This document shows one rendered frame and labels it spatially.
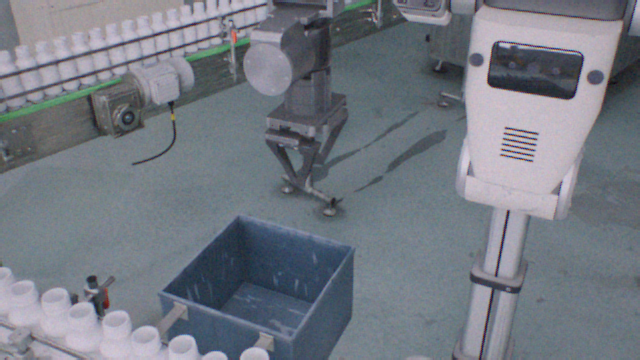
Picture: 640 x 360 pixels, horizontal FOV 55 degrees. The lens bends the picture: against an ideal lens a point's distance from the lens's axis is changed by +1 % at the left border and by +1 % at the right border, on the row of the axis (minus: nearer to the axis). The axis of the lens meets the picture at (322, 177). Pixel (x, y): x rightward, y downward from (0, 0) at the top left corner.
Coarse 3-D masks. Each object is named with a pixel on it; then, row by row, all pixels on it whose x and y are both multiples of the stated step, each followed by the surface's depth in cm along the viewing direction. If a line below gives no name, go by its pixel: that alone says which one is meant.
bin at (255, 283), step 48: (240, 240) 153; (288, 240) 147; (192, 288) 137; (240, 288) 159; (288, 288) 155; (336, 288) 134; (192, 336) 129; (240, 336) 122; (288, 336) 116; (336, 336) 142
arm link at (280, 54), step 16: (272, 0) 69; (336, 0) 66; (272, 16) 65; (288, 16) 65; (304, 16) 65; (320, 16) 67; (256, 32) 62; (272, 32) 62; (288, 32) 63; (256, 48) 63; (272, 48) 62; (288, 48) 63; (304, 48) 65; (256, 64) 64; (272, 64) 63; (288, 64) 62; (304, 64) 65; (256, 80) 65; (272, 80) 64; (288, 80) 63
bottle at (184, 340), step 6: (180, 336) 87; (186, 336) 87; (174, 342) 87; (180, 342) 87; (186, 342) 88; (192, 342) 87; (174, 348) 87; (180, 348) 88; (186, 348) 88; (192, 348) 85; (174, 354) 84; (180, 354) 84; (186, 354) 84; (192, 354) 85; (198, 354) 89
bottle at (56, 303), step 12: (60, 288) 96; (48, 300) 95; (60, 300) 93; (48, 312) 94; (60, 312) 94; (48, 324) 94; (60, 324) 94; (48, 336) 95; (60, 336) 95; (48, 348) 97
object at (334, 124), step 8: (336, 112) 75; (344, 112) 78; (328, 120) 74; (336, 120) 76; (344, 120) 79; (320, 128) 74; (328, 128) 74; (336, 128) 79; (304, 136) 82; (336, 136) 80; (328, 144) 81; (328, 152) 81; (320, 160) 82
